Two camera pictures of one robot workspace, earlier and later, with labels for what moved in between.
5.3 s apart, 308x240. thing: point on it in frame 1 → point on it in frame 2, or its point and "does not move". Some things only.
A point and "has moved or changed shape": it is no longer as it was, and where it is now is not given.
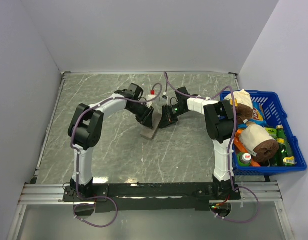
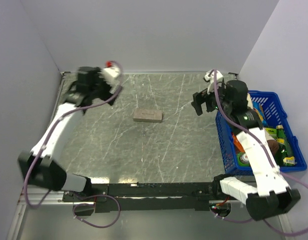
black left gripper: (145, 119) → (108, 94)
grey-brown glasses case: (149, 133) has moved or changed shape
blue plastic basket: (274, 112) does not move
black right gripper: (167, 118) → (201, 98)
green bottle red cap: (244, 159) does not move
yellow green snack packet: (291, 160) does not move
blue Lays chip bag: (258, 118) does not move
